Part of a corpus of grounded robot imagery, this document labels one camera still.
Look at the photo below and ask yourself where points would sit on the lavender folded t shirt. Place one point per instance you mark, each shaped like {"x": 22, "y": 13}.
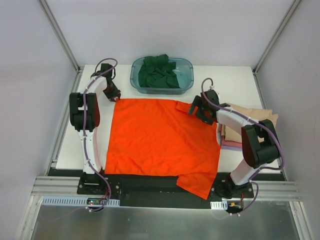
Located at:
{"x": 231, "y": 148}

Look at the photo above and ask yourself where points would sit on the orange t shirt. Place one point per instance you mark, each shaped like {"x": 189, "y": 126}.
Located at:
{"x": 157, "y": 137}

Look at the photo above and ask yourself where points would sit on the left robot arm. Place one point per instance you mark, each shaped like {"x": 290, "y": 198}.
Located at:
{"x": 84, "y": 112}

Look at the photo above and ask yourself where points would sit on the right aluminium frame post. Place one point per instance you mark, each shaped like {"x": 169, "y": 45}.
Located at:
{"x": 277, "y": 34}

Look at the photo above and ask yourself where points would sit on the left white cable duct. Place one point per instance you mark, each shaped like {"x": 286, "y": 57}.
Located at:
{"x": 72, "y": 201}

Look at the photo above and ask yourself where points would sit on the aluminium frame post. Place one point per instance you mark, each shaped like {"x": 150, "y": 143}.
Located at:
{"x": 277, "y": 34}
{"x": 59, "y": 34}

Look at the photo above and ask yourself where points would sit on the dark green t shirt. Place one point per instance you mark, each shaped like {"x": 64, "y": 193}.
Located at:
{"x": 158, "y": 72}

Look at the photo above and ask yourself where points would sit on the white cable duct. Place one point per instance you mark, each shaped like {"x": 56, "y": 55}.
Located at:
{"x": 219, "y": 205}
{"x": 72, "y": 201}

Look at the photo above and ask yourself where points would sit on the beige folded t shirt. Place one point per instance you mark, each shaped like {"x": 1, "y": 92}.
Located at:
{"x": 255, "y": 113}

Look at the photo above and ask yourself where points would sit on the left aluminium frame post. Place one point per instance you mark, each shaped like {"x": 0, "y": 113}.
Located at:
{"x": 59, "y": 34}

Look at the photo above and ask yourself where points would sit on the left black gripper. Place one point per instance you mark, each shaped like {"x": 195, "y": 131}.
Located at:
{"x": 112, "y": 93}

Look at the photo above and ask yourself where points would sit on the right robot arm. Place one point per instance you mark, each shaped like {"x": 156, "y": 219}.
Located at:
{"x": 259, "y": 141}

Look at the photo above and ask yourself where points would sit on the right white cable duct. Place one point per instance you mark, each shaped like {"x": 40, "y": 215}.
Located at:
{"x": 219, "y": 205}

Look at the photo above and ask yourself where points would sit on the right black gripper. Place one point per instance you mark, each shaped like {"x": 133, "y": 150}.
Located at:
{"x": 195, "y": 105}

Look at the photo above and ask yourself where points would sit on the teal plastic bin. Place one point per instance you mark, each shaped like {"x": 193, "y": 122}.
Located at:
{"x": 184, "y": 72}

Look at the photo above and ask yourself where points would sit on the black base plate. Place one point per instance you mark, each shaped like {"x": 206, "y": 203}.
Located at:
{"x": 141, "y": 191}

